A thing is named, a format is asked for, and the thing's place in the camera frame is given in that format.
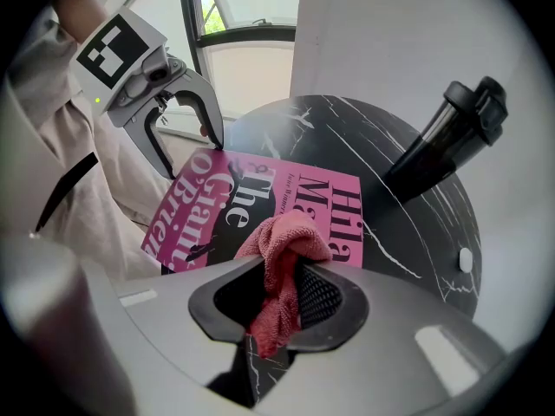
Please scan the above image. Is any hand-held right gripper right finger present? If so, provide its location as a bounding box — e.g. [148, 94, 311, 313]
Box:
[258, 260, 507, 416]

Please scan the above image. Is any person's left forearm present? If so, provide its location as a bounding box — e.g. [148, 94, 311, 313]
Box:
[54, 0, 112, 42]

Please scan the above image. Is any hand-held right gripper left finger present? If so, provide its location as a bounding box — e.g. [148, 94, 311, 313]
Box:
[80, 254, 267, 416]

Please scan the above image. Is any black tumbler with lid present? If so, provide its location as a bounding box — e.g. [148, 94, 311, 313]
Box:
[382, 75, 510, 205]

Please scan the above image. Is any black window frame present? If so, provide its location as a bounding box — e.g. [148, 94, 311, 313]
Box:
[177, 0, 300, 81]

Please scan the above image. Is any pink and black book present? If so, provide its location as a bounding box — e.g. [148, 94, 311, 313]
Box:
[140, 146, 364, 276]

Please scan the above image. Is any black strap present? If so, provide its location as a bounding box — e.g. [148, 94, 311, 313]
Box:
[34, 151, 101, 234]

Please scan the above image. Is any pink cloth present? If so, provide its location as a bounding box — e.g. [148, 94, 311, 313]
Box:
[233, 209, 334, 360]

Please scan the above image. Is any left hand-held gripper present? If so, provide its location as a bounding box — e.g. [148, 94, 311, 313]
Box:
[75, 5, 225, 180]

